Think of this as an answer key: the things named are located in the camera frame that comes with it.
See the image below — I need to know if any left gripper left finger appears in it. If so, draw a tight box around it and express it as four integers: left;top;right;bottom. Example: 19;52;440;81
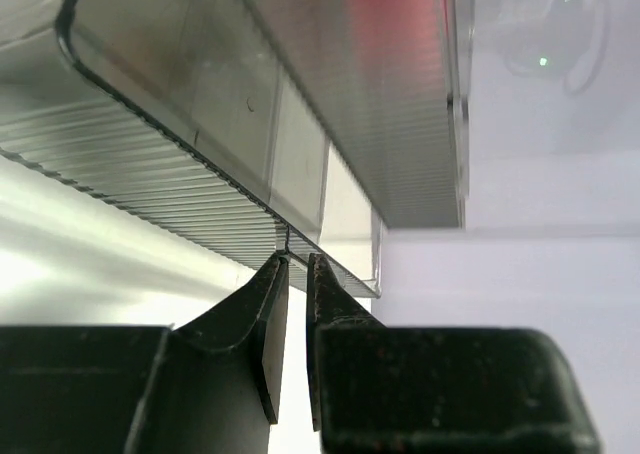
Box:
1;253;289;453

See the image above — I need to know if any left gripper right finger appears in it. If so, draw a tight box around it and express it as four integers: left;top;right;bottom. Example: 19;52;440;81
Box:
306;254;600;453

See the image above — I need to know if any clear acrylic drawer organizer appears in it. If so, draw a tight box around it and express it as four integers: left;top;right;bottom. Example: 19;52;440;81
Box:
1;0;475;297

